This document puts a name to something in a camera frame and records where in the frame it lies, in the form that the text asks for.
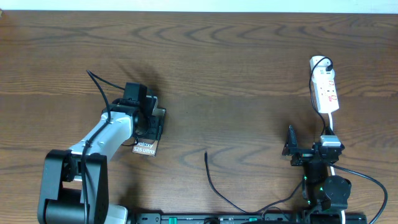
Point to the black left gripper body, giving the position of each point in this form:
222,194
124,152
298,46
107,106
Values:
150,129

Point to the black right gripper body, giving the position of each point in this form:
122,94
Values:
303,156

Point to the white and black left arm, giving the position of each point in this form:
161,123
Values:
74,186

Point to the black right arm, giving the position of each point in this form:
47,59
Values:
327,195

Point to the white USB charger adapter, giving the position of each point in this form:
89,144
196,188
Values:
321,68

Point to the white power strip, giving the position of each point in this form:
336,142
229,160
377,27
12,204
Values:
326,96

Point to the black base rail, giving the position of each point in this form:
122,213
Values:
273,217

